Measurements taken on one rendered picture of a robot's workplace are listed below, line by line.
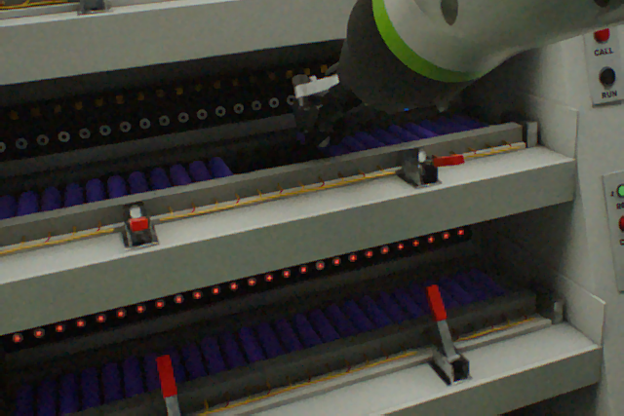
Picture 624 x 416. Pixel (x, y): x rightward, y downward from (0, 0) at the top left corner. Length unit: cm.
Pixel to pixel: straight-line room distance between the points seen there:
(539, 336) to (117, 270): 44
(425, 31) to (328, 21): 26
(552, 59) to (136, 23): 41
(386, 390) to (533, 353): 16
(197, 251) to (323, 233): 11
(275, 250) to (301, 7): 21
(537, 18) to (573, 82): 40
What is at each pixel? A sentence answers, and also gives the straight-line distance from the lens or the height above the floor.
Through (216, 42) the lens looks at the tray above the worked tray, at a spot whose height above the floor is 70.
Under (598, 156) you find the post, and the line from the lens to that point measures 73.
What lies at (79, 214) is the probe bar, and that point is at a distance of 61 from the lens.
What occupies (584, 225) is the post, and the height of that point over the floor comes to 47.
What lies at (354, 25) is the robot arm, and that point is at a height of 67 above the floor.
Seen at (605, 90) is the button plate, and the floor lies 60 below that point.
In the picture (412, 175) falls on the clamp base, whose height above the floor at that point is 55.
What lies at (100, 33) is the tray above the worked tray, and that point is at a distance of 57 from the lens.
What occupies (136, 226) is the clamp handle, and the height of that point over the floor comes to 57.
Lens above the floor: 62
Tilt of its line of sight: 5 degrees down
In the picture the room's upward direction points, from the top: 10 degrees counter-clockwise
